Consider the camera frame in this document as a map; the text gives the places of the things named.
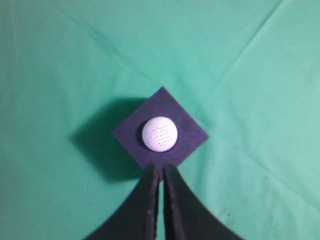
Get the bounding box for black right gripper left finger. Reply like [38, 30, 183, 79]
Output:
[85, 164, 159, 240]

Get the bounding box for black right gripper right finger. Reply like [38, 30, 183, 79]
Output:
[163, 164, 241, 240]

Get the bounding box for white dimpled ball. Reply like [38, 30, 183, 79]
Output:
[141, 116, 178, 153]

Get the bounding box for dark blue cube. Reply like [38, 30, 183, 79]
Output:
[112, 87, 209, 169]

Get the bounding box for green table cloth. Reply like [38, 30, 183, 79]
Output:
[0, 0, 320, 240]

